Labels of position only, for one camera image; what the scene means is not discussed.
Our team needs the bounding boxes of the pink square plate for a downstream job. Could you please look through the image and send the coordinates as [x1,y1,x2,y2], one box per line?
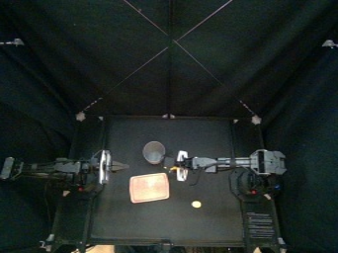
[128,172,171,205]

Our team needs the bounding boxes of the grey plastic cup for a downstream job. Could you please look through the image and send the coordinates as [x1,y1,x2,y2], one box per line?
[141,140,168,165]

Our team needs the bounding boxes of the white text label sticker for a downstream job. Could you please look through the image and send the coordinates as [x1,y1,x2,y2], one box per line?
[245,211,275,240]

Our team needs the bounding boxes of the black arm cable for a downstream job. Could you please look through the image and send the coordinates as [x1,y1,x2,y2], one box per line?
[187,168,204,187]

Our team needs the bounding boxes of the grey metal frame clamp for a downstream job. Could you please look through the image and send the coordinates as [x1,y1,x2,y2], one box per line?
[320,39,338,49]
[0,38,25,47]

